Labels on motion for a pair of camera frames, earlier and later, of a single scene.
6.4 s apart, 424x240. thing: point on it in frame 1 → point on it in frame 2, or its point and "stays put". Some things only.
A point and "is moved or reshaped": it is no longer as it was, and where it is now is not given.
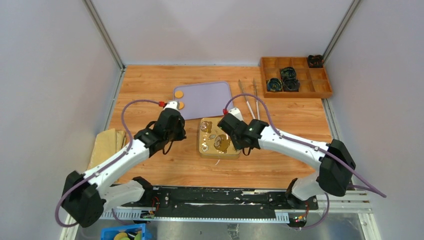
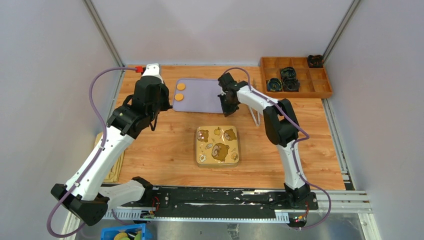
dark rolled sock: x=291 y=85 stays put
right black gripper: x=237 y=146 → x=227 y=111
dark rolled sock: x=274 y=84 stays put
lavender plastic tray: x=203 y=99 is moved or reshaped
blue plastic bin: x=109 y=233 stays put
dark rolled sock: x=288 y=73 stays put
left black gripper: x=181 y=135 → x=166 y=105
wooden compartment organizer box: x=314 y=82 stays put
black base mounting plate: x=217 y=202 stays put
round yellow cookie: x=178 y=94 → x=181 y=86
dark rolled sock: x=315 y=61 stays put
